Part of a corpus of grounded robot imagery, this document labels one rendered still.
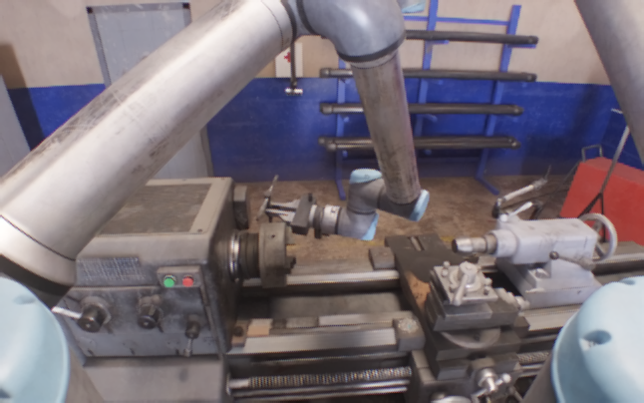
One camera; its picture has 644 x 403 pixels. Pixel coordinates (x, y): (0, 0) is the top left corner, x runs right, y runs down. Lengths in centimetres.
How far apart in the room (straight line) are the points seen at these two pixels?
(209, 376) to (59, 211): 101
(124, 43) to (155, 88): 398
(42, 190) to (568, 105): 551
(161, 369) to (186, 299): 35
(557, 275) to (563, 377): 141
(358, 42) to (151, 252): 83
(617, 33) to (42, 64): 494
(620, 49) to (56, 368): 57
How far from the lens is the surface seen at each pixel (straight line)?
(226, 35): 48
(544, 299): 169
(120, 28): 442
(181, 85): 44
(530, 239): 153
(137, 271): 111
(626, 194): 390
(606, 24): 49
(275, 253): 119
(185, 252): 104
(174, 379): 136
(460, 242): 143
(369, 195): 93
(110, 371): 146
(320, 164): 437
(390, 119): 64
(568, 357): 28
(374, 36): 52
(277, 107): 414
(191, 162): 449
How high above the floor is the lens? 189
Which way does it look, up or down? 29 degrees down
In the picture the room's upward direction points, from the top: straight up
